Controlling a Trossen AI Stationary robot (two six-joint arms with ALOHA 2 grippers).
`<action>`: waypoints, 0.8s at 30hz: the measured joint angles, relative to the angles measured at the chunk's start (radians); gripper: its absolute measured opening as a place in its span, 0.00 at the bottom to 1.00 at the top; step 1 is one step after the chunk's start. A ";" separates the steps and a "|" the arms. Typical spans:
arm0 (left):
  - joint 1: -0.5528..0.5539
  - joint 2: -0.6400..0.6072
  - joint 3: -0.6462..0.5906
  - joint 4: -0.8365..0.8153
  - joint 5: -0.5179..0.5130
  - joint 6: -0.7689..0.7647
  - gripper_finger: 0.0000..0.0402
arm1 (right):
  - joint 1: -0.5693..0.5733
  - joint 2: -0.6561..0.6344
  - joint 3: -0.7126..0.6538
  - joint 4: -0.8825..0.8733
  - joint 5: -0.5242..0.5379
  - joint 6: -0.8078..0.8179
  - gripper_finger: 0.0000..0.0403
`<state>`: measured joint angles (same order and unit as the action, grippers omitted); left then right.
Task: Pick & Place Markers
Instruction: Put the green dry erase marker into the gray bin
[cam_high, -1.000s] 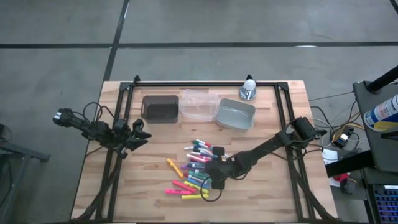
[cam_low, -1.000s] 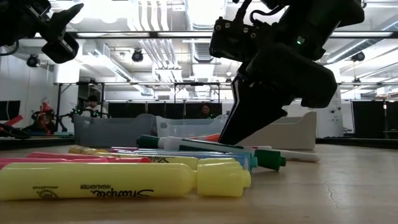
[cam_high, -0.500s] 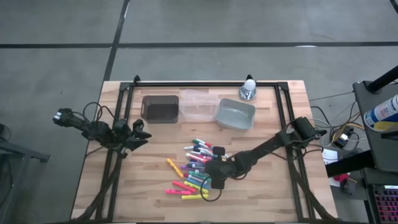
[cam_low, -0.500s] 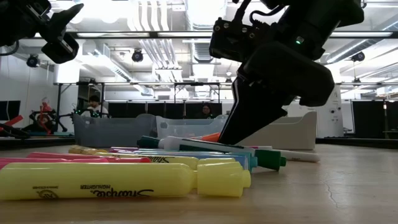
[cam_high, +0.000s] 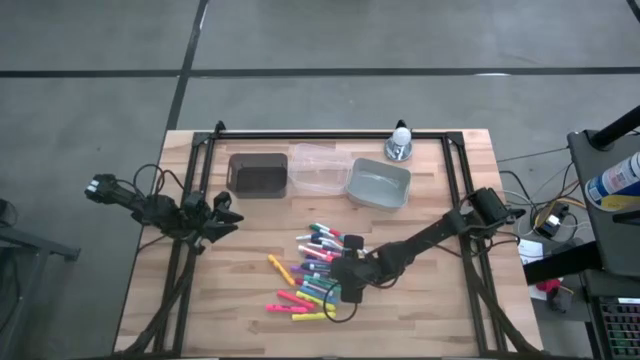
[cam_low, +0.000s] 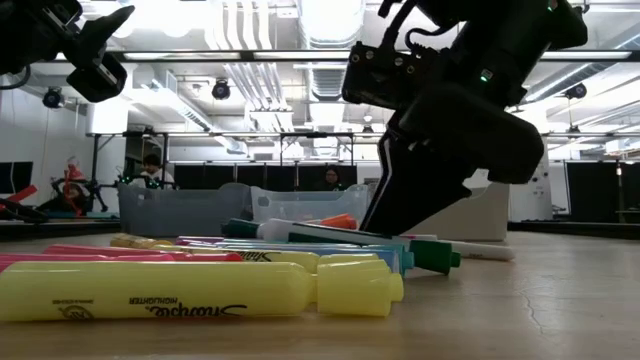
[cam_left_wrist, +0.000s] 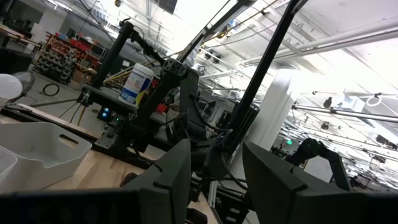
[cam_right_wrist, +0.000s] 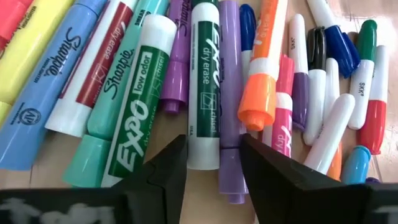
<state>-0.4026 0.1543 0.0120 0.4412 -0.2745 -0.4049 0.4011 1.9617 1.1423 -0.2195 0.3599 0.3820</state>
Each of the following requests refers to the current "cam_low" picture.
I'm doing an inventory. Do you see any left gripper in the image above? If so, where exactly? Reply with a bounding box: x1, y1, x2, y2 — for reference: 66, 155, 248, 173
0, 0, 136, 104

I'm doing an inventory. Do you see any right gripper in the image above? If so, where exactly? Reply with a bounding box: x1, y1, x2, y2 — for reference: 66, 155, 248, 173
359, 82, 545, 235

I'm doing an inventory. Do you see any orange dry-erase marker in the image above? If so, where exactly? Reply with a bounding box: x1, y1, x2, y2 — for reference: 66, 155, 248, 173
319, 213, 359, 231

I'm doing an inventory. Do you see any teal green highlighter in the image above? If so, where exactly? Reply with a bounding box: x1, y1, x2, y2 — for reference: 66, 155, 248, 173
222, 238, 416, 277

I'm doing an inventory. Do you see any green dry-erase marker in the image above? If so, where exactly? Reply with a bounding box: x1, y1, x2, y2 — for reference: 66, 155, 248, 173
222, 217, 462, 276

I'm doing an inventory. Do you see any pale beige bin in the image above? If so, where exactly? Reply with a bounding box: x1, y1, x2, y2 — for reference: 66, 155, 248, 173
399, 179, 510, 243

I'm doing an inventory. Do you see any white marker yellow cap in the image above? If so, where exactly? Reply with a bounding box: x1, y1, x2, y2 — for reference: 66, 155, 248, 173
438, 238, 516, 262

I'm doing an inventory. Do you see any yellow Sharpie highlighter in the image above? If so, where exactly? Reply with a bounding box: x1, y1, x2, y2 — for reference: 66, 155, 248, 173
149, 247, 381, 275
0, 259, 405, 322

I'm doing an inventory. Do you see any orange-yellow highlighter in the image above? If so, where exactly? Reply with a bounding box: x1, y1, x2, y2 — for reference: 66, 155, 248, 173
109, 232, 176, 250

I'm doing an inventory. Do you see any person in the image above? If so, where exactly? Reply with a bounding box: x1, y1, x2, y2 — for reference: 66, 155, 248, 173
313, 164, 350, 192
37, 179, 94, 217
128, 153, 176, 190

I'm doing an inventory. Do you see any clear plastic bin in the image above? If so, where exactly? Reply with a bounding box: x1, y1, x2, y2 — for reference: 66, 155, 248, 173
250, 183, 370, 225

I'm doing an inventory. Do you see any white pillar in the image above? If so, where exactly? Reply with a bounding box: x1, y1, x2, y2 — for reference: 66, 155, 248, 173
509, 149, 554, 222

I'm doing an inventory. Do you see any red stand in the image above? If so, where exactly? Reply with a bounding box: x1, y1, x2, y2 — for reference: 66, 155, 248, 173
62, 155, 87, 216

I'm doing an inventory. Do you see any red stick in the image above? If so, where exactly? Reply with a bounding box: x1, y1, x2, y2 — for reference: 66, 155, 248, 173
0, 184, 39, 204

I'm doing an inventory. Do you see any black divider panel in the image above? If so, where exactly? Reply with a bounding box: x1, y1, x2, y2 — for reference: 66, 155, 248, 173
565, 159, 640, 224
172, 164, 359, 191

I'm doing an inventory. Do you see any dark grey bin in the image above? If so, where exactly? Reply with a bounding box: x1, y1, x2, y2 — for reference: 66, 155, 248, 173
118, 182, 253, 238

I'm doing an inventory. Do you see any black frame crossbar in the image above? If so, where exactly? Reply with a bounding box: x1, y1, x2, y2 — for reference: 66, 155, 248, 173
54, 49, 634, 64

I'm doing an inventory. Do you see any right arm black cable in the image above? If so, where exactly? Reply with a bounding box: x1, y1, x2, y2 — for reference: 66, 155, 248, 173
377, 0, 451, 51

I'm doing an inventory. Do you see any dark wall monitor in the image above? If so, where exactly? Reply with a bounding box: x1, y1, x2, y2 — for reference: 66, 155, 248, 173
0, 161, 34, 195

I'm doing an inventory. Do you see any ribbed ventilation duct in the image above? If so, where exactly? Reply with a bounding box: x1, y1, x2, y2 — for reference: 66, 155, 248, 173
298, 0, 369, 101

